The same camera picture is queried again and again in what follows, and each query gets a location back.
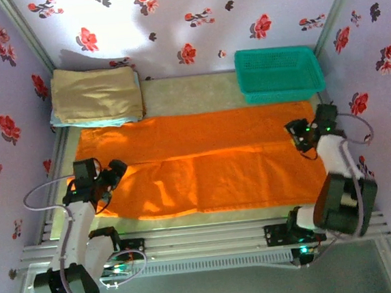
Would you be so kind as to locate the teal plastic basket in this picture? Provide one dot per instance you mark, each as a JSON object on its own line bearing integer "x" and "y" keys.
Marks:
{"x": 278, "y": 74}

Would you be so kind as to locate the orange towel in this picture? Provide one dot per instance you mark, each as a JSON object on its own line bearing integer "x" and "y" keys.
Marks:
{"x": 200, "y": 159}

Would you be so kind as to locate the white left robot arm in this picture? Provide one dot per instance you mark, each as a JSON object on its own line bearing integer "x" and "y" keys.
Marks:
{"x": 76, "y": 229}

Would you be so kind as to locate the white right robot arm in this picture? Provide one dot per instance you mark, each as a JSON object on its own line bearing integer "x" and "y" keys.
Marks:
{"x": 333, "y": 158}

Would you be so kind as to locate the left circuit board green LED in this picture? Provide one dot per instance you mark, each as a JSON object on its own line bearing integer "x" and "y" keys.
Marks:
{"x": 117, "y": 269}

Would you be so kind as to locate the circuit board green led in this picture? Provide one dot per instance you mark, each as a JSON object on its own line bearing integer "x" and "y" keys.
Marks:
{"x": 305, "y": 251}
{"x": 117, "y": 269}

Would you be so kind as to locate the right circuit board green LED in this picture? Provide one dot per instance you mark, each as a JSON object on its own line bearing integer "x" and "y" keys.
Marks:
{"x": 305, "y": 251}

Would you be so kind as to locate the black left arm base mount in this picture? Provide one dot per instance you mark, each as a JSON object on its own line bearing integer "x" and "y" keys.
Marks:
{"x": 134, "y": 248}

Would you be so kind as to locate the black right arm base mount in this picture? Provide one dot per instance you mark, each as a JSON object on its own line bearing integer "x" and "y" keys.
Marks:
{"x": 278, "y": 234}

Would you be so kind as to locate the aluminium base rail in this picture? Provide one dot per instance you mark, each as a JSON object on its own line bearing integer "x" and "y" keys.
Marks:
{"x": 207, "y": 239}

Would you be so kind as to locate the aluminium corner post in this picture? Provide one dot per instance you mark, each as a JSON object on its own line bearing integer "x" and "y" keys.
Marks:
{"x": 333, "y": 14}
{"x": 26, "y": 34}

